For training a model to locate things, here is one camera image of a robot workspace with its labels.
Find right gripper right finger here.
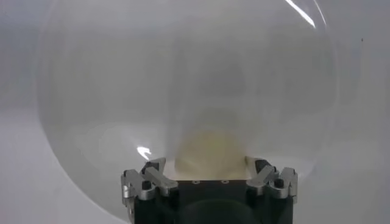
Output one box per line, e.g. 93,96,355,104
245,156,299,200

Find round white plate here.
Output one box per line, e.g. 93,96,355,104
36,0,341,223

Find white steamed baozi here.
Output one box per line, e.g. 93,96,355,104
174,129,248,181

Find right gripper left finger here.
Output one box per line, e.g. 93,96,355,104
121,157,179,208

